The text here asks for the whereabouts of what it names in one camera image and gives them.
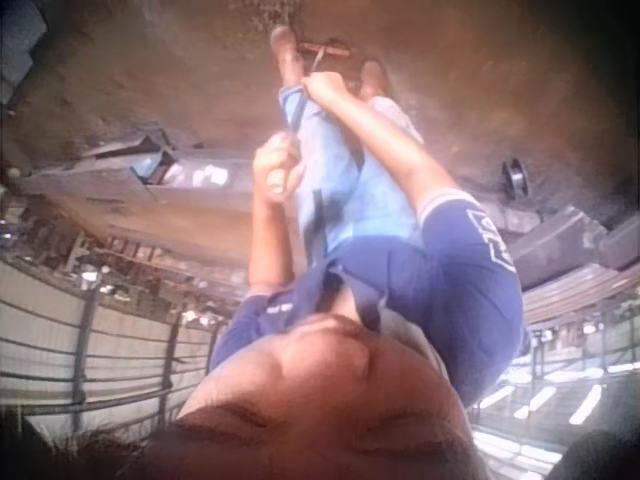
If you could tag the person's left hand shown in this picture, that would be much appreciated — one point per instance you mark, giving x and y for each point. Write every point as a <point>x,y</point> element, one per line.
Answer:
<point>270,167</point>

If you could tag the person's right hand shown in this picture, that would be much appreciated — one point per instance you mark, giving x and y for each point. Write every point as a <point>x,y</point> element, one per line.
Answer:
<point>327,90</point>

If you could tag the person's legs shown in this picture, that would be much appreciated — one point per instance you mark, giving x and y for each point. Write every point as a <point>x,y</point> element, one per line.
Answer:
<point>350,190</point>

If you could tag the metal bar railing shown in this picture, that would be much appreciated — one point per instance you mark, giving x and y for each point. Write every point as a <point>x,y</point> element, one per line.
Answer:
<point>85,350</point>

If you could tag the stack of dark slabs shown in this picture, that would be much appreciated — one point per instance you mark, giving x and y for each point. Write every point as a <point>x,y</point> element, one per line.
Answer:
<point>570,240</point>

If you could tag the pile of corrugated metal sheets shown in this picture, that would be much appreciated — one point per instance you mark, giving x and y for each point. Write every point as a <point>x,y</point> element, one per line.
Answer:
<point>580,295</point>

